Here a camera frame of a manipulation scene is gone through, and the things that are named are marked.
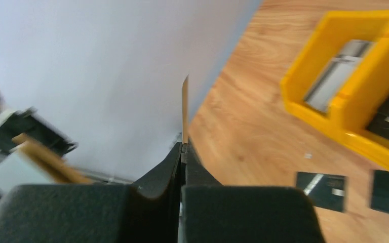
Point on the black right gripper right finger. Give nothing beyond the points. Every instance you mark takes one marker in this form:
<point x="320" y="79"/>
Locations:
<point x="212" y="212"/>

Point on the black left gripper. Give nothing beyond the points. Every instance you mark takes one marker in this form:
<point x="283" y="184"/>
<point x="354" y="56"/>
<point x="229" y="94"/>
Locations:
<point x="15" y="122"/>

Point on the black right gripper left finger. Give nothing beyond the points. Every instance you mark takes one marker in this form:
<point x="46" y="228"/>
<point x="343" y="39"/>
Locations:
<point x="144" y="211"/>

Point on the black credit card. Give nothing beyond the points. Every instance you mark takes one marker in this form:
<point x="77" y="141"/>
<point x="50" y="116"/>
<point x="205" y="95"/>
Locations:
<point x="325" y="190"/>

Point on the white cards in left bin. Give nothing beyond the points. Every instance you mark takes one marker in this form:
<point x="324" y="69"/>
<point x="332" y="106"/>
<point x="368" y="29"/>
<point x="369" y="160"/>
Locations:
<point x="335" y="74"/>

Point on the left yellow plastic bin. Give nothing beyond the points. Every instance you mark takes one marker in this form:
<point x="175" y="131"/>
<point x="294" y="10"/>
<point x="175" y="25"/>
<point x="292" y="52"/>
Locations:
<point x="335" y="30"/>

